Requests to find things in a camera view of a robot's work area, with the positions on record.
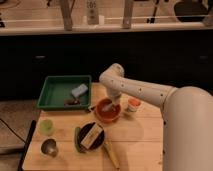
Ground light blue towel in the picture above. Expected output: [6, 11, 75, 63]
[102, 103, 115, 112]

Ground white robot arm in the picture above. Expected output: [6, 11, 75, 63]
[99, 63, 213, 171]

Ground red bowl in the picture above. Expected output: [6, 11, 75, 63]
[94, 98, 121, 123]

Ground orange lidded jar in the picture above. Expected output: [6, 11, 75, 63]
[127, 98, 141, 113]

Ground blue sponge block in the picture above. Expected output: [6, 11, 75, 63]
[71, 84, 88, 98]

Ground wooden block on plate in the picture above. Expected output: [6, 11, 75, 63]
[79, 123, 104, 150]

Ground brown object in tray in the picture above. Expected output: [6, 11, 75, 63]
[64, 99, 80, 105]

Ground black plate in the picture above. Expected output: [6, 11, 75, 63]
[76, 121, 106, 151]

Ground yellow banana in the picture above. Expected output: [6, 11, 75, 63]
[103, 141, 120, 170]

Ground green plastic tray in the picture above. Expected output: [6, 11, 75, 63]
[37, 75, 92, 111]

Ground green plastic cup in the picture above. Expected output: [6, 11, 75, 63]
[39, 119, 54, 136]

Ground metal cup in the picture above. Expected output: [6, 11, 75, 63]
[41, 139, 58, 157]

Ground black cable left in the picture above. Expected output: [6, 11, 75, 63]
[0, 118, 27, 144]

